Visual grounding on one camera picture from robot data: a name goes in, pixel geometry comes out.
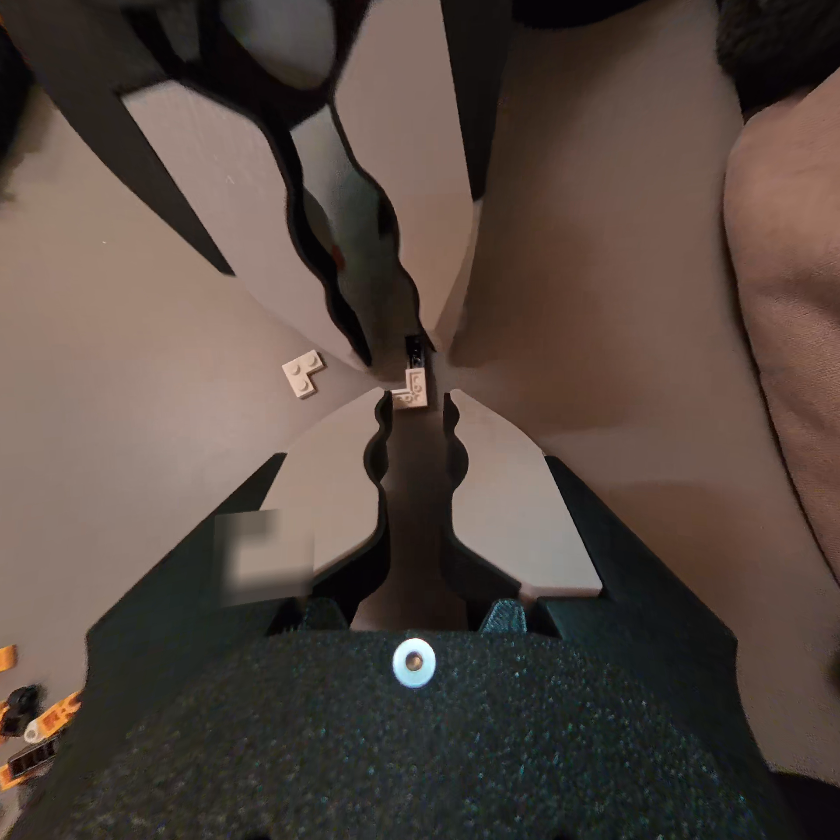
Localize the pile of mixed small lego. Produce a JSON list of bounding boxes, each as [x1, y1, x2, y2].
[[0, 646, 83, 788]]

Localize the black fleece jacket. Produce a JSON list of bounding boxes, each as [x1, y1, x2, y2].
[[512, 0, 840, 119]]

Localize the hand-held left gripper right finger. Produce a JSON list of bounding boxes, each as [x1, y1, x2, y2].
[[440, 390, 605, 618]]

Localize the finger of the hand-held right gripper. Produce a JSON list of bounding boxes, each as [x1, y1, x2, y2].
[[330, 0, 475, 350], [120, 77, 373, 370]]

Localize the beige sweatshirt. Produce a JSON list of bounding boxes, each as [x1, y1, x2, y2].
[[722, 85, 840, 585]]

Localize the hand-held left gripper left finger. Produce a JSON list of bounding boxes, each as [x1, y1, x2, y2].
[[261, 387, 395, 627]]

